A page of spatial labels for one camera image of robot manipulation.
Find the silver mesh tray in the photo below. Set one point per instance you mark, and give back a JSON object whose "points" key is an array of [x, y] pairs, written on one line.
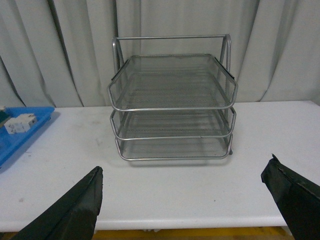
{"points": [[172, 82], [209, 148], [146, 125]]}

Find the blue plastic tray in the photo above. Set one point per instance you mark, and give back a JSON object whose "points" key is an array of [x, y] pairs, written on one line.
{"points": [[10, 143]]}

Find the white circuit breaker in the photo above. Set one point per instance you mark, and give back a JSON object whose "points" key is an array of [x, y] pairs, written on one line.
{"points": [[20, 124]]}

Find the green white small component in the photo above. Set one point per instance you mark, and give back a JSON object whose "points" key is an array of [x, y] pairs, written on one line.
{"points": [[4, 117]]}

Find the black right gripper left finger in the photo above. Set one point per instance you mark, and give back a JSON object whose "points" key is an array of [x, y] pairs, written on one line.
{"points": [[71, 217]]}

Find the white curtain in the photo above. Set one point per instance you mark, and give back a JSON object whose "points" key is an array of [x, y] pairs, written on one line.
{"points": [[59, 52]]}

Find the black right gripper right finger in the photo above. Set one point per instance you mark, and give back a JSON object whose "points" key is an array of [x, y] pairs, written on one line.
{"points": [[297, 198]]}

